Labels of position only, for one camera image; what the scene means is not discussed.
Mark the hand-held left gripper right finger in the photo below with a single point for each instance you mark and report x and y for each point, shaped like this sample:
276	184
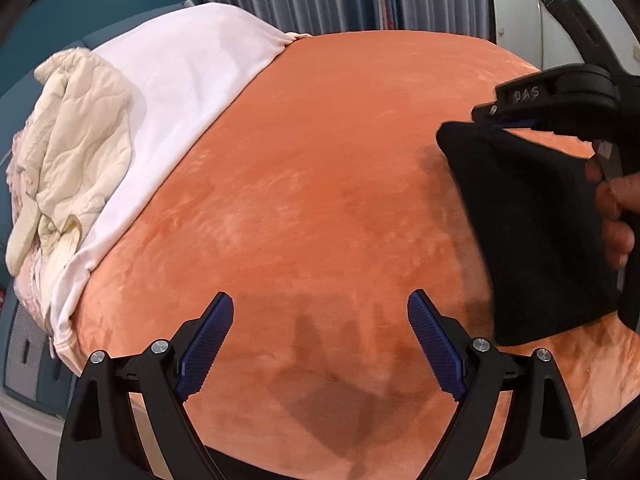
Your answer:
435	345

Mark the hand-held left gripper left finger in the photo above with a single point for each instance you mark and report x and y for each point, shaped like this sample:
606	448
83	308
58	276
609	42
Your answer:
207	345

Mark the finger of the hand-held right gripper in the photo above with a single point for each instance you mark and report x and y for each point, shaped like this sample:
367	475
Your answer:
515	123

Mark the black pants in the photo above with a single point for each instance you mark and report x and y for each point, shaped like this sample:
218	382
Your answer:
540	235

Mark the person's right hand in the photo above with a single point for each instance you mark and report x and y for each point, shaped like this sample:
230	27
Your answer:
617	210

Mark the grey bedside cabinet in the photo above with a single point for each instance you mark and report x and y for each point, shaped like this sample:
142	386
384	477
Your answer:
25	350

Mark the pale pink quilted cover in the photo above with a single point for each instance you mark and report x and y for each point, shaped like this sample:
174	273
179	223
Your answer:
32	290

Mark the orange plush blanket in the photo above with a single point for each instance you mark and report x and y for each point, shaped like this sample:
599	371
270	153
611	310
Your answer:
325	185

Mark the cream quilted comforter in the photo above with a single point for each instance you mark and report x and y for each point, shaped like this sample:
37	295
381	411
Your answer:
80	125

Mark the white bed sheet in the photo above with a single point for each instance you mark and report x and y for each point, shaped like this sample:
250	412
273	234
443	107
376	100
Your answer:
175	70

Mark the standing wall mirror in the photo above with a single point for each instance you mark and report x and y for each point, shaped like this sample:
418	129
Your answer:
510	0

